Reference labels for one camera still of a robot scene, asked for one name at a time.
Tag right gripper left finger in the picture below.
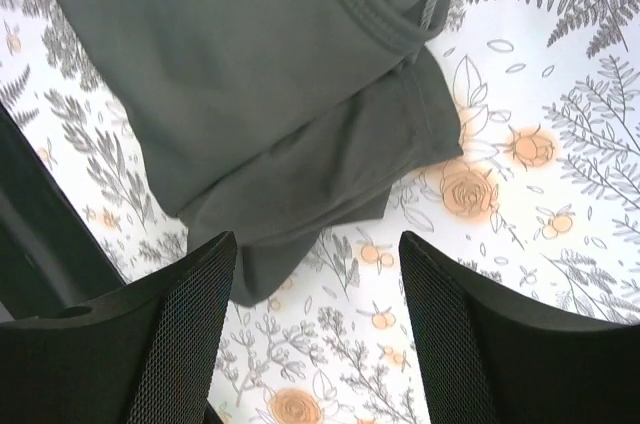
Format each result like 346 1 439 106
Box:
1 232 237 424

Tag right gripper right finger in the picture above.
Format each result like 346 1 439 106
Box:
399 231 639 424

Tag dark grey t shirt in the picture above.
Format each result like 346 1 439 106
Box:
56 0 462 307

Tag floral patterned table mat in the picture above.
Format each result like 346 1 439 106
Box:
1 0 639 423

